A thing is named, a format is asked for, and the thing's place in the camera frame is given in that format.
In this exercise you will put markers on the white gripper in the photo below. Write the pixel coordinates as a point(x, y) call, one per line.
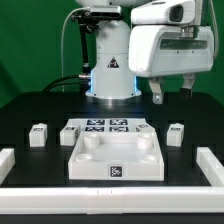
point(160, 50)

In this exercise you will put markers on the white fence wall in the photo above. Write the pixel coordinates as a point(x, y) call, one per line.
point(121, 200)
point(210, 166)
point(7, 161)

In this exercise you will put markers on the white left fence wall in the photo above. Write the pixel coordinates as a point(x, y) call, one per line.
point(7, 161)

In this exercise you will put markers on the white marker sheet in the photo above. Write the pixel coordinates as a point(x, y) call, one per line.
point(106, 124)

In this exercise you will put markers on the black camera stand pole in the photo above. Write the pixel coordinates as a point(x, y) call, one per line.
point(86, 65)

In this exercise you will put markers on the white front fence wall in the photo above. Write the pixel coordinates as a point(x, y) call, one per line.
point(121, 200)

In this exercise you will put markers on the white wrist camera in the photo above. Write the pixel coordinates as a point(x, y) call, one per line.
point(164, 12)

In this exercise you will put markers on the white square tabletop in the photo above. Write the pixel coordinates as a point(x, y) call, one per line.
point(117, 156)

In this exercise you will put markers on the white right fence wall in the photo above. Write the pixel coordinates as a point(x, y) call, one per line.
point(210, 166)

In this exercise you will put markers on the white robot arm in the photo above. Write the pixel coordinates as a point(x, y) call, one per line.
point(111, 79)

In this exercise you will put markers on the black camera on stand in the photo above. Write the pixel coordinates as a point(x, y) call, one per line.
point(98, 13)

